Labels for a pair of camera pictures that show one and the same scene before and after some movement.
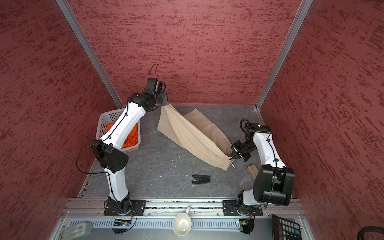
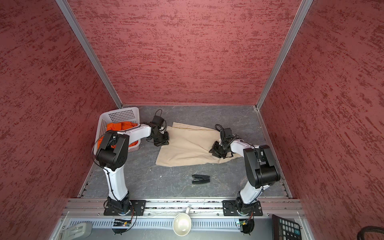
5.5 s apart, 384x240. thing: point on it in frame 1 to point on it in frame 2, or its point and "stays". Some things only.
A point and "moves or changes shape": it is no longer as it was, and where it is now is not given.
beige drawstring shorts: (196, 135) moves or changes shape
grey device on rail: (77, 231) stays
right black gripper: (237, 151) to (214, 151)
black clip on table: (198, 178) stays
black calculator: (283, 229) stays
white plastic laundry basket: (111, 116) stays
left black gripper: (164, 99) to (164, 141)
